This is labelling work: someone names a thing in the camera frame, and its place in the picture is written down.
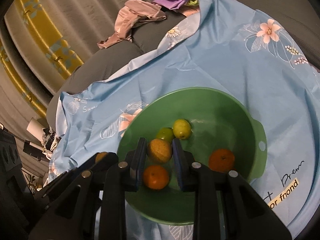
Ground large orange mandarin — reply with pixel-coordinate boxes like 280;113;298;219
208;148;235;173

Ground tan longan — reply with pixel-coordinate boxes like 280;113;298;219
95;152;108;163
147;139;172;165

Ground small orange mandarin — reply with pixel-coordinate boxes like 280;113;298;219
143;165;170;190

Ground yellow-green tomato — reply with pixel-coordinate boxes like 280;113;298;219
172;119;192;140

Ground green tomato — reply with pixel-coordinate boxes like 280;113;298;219
156;127;175;143

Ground clutter pile beside sofa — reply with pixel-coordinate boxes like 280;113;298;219
41;127;61;157

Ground blue floral tablecloth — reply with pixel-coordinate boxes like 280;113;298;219
48;0;319;237

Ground yellow patterned curtain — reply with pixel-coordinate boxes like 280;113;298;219
0;0;85;118

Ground pink cloth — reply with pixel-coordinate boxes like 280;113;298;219
97;0;167;49

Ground grey sofa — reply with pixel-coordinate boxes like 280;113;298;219
47;0;319;129

